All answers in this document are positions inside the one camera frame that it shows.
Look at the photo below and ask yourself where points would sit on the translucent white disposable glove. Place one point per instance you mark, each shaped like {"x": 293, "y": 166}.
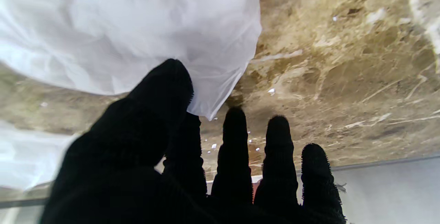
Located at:
{"x": 120, "y": 28}

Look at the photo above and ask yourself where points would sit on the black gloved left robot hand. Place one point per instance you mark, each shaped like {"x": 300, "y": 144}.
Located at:
{"x": 120, "y": 169}

